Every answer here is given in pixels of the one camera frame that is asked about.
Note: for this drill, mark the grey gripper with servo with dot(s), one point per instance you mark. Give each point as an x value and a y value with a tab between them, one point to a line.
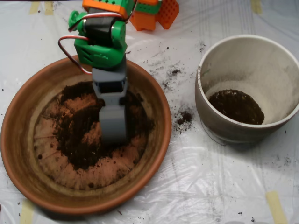
111	88

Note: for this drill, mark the dark potting soil pile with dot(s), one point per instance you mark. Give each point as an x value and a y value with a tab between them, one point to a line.
77	144

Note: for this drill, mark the dark potting soil layer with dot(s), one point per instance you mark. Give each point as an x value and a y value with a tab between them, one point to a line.
236	107

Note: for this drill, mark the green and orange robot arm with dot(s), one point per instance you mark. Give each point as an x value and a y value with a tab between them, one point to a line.
100	56

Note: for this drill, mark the orange and green robot base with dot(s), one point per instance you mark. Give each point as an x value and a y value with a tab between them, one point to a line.
144	22

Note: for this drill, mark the small spilled soil clump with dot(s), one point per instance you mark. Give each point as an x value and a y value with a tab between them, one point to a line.
185	116

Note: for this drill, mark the terracotta clay saucer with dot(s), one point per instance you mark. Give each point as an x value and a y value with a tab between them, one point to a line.
93	198

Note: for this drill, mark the white ceramic plant pot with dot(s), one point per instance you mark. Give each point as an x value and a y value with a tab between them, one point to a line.
257	65

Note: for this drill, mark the clear plastic cover sheet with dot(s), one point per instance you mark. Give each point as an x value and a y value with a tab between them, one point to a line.
198	175

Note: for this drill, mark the beige masking tape strip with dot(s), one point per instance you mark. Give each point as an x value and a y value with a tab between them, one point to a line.
256	6
26	212
34	7
276	207
49	8

